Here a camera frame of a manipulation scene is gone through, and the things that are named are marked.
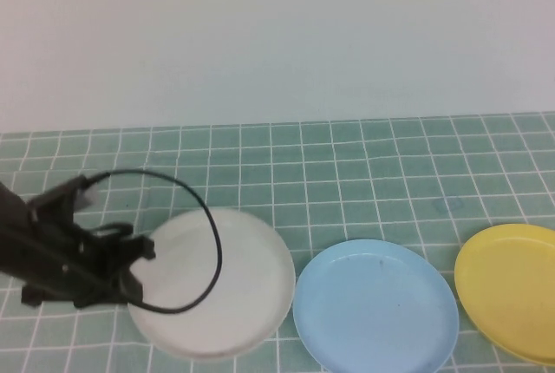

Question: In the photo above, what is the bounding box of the black camera cable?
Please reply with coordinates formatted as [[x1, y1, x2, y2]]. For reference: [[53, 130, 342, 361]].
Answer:
[[84, 168, 225, 316]]

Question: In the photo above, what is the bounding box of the yellow round plate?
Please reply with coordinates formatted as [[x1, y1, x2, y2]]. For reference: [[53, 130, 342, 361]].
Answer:
[[454, 223, 555, 368]]

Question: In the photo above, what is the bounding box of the green checked tablecloth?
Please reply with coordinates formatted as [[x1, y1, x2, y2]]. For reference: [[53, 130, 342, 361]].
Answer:
[[0, 113, 555, 373]]

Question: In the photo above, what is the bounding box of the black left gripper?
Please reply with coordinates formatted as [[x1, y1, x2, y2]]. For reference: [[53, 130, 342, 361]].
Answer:
[[20, 212, 157, 310]]

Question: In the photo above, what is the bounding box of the white round plate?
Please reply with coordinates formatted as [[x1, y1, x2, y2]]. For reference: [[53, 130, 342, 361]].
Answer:
[[127, 207, 297, 357]]

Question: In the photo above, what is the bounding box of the light blue round plate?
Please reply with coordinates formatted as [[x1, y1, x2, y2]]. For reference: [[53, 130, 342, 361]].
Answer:
[[292, 239, 460, 373]]

